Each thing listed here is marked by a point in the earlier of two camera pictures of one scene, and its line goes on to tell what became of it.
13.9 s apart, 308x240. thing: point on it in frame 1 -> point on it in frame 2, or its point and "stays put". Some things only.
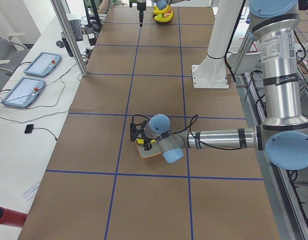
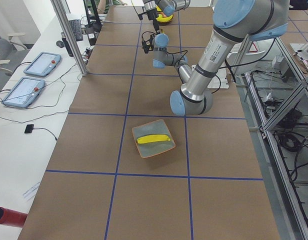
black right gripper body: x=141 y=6 -> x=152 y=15
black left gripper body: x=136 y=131 -> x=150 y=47
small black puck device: x=29 y=128 stays put
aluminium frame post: x=58 y=8 stays put
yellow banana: x=159 y=17 stays put
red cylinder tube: x=6 y=217 stays put
